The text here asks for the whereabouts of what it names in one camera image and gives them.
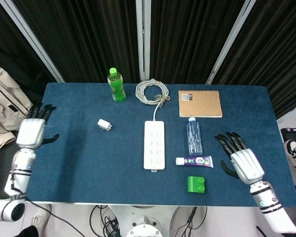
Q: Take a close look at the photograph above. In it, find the blue table cloth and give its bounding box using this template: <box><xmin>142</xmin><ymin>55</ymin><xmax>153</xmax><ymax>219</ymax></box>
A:
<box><xmin>26</xmin><ymin>82</ymin><xmax>296</xmax><ymax>208</ymax></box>

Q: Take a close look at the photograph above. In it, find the dark pleated curtain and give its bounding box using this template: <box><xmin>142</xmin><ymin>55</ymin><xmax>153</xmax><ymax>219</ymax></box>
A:
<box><xmin>0</xmin><ymin>0</ymin><xmax>296</xmax><ymax>119</ymax></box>

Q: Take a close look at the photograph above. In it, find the green plastic building block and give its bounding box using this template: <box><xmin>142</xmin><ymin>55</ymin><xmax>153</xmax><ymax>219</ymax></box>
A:
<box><xmin>186</xmin><ymin>175</ymin><xmax>207</xmax><ymax>194</ymax></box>

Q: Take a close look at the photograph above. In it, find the purple toothpaste tube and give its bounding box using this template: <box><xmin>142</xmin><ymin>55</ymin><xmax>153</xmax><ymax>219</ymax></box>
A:
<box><xmin>175</xmin><ymin>155</ymin><xmax>214</xmax><ymax>169</ymax></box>

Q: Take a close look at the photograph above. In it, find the beige jacket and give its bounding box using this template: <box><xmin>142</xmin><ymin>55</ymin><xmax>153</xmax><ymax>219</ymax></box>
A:
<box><xmin>0</xmin><ymin>59</ymin><xmax>34</xmax><ymax>152</ymax></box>

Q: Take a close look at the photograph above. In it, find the right black-fingered white robot hand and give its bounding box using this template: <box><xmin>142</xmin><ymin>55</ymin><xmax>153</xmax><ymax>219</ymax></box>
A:
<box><xmin>214</xmin><ymin>132</ymin><xmax>265</xmax><ymax>185</ymax></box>

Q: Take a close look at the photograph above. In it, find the clear plastic water bottle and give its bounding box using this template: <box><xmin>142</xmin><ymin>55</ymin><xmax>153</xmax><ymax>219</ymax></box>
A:
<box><xmin>186</xmin><ymin>117</ymin><xmax>204</xmax><ymax>157</ymax></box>

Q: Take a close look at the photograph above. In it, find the white power strip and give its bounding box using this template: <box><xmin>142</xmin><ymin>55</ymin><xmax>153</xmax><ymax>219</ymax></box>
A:
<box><xmin>143</xmin><ymin>120</ymin><xmax>166</xmax><ymax>173</ymax></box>

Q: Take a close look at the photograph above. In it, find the black fabric bundle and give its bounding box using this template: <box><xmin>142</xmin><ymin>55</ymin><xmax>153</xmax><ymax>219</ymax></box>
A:
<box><xmin>14</xmin><ymin>225</ymin><xmax>40</xmax><ymax>237</ymax></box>

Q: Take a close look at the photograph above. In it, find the white frame post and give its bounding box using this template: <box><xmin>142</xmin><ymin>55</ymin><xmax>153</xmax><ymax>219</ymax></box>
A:
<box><xmin>0</xmin><ymin>0</ymin><xmax>65</xmax><ymax>83</ymax></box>
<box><xmin>135</xmin><ymin>0</ymin><xmax>152</xmax><ymax>83</ymax></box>
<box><xmin>205</xmin><ymin>0</ymin><xmax>258</xmax><ymax>85</ymax></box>

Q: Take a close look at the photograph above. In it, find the brown spiral notebook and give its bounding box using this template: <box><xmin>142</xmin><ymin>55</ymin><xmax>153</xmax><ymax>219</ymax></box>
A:
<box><xmin>178</xmin><ymin>90</ymin><xmax>223</xmax><ymax>119</ymax></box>

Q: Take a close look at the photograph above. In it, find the black device with stickers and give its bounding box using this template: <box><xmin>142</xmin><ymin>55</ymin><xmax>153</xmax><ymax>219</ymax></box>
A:
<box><xmin>280</xmin><ymin>126</ymin><xmax>296</xmax><ymax>144</ymax></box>

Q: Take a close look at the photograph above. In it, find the black floor cable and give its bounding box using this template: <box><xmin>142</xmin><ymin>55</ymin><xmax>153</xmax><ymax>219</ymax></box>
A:
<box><xmin>174</xmin><ymin>206</ymin><xmax>208</xmax><ymax>237</ymax></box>
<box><xmin>27</xmin><ymin>199</ymin><xmax>86</xmax><ymax>237</ymax></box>
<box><xmin>89</xmin><ymin>204</ymin><xmax>121</xmax><ymax>237</ymax></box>

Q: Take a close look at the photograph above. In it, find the white charger plug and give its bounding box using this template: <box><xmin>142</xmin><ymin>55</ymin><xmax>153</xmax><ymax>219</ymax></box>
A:
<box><xmin>97</xmin><ymin>118</ymin><xmax>113</xmax><ymax>134</ymax></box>

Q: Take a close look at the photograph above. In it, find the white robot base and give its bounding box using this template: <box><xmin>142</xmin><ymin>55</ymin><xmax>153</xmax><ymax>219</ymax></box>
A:
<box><xmin>108</xmin><ymin>204</ymin><xmax>181</xmax><ymax>237</ymax></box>

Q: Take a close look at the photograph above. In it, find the white and black sneaker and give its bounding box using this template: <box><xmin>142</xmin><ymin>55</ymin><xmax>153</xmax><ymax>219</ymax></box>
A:
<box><xmin>283</xmin><ymin>139</ymin><xmax>296</xmax><ymax>175</ymax></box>

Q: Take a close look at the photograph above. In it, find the green drink bottle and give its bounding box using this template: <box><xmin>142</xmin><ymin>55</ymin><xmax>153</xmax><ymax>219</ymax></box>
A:
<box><xmin>107</xmin><ymin>68</ymin><xmax>126</xmax><ymax>102</ymax></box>

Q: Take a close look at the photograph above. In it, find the coiled white power cable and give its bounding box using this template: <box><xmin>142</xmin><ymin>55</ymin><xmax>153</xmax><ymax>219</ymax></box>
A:
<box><xmin>135</xmin><ymin>79</ymin><xmax>170</xmax><ymax>122</ymax></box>

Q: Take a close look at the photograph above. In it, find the left black-fingered white robot hand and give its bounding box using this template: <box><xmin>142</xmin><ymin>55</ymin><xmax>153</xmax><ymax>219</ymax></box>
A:
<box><xmin>16</xmin><ymin>104</ymin><xmax>60</xmax><ymax>150</ymax></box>

